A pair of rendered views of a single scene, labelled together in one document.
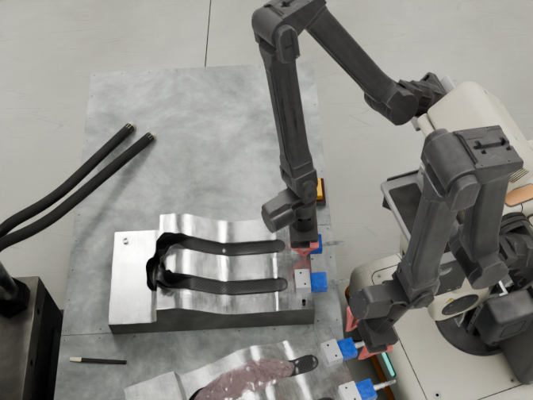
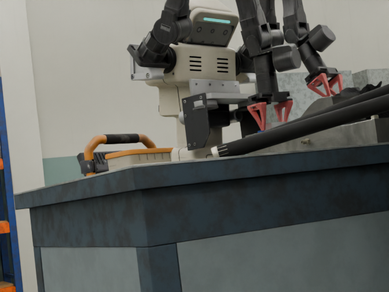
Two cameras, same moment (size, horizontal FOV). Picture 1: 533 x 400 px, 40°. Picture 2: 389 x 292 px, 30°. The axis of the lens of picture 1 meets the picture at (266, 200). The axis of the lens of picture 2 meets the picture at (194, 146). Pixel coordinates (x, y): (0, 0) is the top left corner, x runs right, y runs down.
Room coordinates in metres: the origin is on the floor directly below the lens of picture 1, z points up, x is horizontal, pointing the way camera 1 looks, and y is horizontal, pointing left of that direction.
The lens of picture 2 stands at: (2.08, 1.55, 0.74)
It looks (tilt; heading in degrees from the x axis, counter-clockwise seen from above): 4 degrees up; 241
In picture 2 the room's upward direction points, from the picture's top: 7 degrees counter-clockwise
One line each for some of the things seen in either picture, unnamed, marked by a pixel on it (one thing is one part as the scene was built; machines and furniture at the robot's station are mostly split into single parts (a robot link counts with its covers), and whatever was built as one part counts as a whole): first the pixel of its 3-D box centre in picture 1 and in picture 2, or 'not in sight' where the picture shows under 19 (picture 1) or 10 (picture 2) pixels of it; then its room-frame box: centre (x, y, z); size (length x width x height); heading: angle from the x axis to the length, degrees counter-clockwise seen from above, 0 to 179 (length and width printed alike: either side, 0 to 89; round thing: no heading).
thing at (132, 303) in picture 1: (210, 270); (343, 128); (0.87, 0.15, 0.87); 0.50 x 0.26 x 0.14; 90
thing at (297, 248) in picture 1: (303, 240); (277, 112); (0.90, -0.08, 0.95); 0.07 x 0.07 x 0.09; 0
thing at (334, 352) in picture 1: (350, 348); not in sight; (0.66, -0.18, 0.85); 0.13 x 0.05 x 0.05; 107
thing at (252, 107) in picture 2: not in sight; (265, 113); (0.94, -0.08, 0.95); 0.07 x 0.07 x 0.09; 0
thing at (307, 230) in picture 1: (303, 217); (267, 87); (0.92, -0.09, 1.02); 0.10 x 0.07 x 0.07; 0
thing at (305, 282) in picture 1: (322, 282); not in sight; (0.81, -0.13, 0.89); 0.13 x 0.05 x 0.05; 91
